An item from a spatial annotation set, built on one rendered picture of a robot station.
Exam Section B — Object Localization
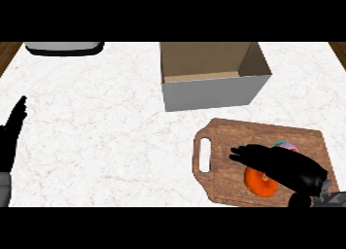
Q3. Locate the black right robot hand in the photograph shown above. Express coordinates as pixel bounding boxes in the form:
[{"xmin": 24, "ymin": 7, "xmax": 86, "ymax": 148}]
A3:
[{"xmin": 228, "ymin": 144, "xmax": 330, "ymax": 208}]

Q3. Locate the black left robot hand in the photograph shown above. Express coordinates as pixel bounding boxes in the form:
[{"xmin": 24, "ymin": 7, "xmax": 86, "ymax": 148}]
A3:
[{"xmin": 0, "ymin": 94, "xmax": 28, "ymax": 181}]

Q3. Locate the orange squash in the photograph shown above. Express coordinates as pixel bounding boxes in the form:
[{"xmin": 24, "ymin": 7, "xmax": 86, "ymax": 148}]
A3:
[{"xmin": 242, "ymin": 166, "xmax": 281, "ymax": 198}]

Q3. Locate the brown wooden cutting board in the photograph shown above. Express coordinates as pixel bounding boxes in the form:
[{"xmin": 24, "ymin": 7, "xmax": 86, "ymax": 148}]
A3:
[{"xmin": 192, "ymin": 118, "xmax": 341, "ymax": 208}]

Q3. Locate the grey cardboard box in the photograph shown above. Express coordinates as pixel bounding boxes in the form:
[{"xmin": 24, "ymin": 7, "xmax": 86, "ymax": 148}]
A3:
[{"xmin": 160, "ymin": 42, "xmax": 273, "ymax": 113}]

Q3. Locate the pink and teal cupcake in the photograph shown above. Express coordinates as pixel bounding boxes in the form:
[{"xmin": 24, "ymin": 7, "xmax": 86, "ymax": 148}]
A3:
[{"xmin": 273, "ymin": 140, "xmax": 300, "ymax": 154}]

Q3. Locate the grey and black appliance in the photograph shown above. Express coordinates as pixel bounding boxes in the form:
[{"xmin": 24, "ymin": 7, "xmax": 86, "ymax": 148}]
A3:
[{"xmin": 24, "ymin": 42, "xmax": 106, "ymax": 57}]

